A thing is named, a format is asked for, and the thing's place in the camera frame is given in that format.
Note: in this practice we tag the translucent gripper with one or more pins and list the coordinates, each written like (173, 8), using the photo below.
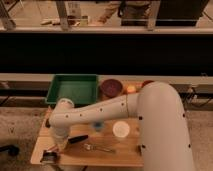
(61, 144)

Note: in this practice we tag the orange apple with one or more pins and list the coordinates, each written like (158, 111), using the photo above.
(131, 89)

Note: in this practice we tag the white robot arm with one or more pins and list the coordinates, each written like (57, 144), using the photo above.
(164, 136)

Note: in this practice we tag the person in background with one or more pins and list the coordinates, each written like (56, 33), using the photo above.
(131, 13)

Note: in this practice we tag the blue cup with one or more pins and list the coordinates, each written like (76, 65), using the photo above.
(98, 126)

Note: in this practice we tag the green plastic tray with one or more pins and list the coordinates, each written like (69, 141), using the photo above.
(81, 89)

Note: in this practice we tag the black rectangular case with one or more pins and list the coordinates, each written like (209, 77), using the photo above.
(47, 124)

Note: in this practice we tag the red bowl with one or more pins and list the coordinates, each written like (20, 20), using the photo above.
(146, 82)

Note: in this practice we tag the wooden table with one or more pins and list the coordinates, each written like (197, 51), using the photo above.
(100, 159)

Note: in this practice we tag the black object on floor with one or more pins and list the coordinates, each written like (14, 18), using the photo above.
(11, 149)

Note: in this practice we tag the purple bowl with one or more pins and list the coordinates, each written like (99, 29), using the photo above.
(111, 87)

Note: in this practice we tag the black handled brush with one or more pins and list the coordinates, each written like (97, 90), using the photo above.
(51, 155)

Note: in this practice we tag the white cup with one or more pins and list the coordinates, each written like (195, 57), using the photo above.
(121, 129)

